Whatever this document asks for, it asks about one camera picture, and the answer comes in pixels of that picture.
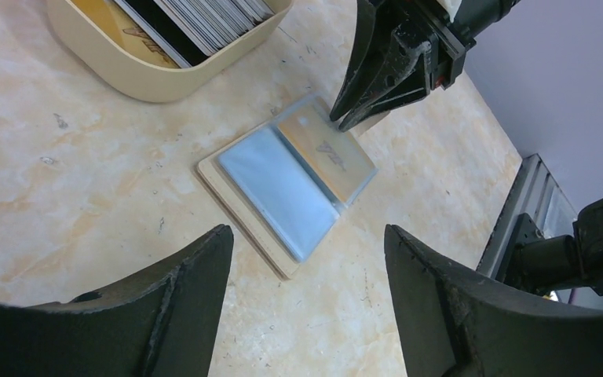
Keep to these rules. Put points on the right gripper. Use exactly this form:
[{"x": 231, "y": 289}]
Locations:
[{"x": 402, "y": 50}]

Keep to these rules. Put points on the aluminium frame rail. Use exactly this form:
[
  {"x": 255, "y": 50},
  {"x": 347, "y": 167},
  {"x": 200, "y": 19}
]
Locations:
[{"x": 536, "y": 193}]

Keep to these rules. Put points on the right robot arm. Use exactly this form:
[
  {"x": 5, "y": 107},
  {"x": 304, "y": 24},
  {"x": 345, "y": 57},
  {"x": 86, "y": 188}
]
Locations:
[{"x": 539, "y": 265}]

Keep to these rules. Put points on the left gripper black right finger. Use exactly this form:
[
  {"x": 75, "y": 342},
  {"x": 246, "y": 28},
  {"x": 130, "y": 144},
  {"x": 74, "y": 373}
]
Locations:
[{"x": 453, "y": 321}]

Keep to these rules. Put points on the cream oval card tray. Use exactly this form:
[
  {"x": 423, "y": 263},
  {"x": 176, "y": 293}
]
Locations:
[{"x": 139, "y": 79}]

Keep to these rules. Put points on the stack of cards in tray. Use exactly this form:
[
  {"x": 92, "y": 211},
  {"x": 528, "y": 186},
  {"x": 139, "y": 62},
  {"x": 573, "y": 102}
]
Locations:
[{"x": 175, "y": 33}]

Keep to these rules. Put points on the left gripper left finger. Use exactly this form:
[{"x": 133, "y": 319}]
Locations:
[{"x": 159, "y": 321}]

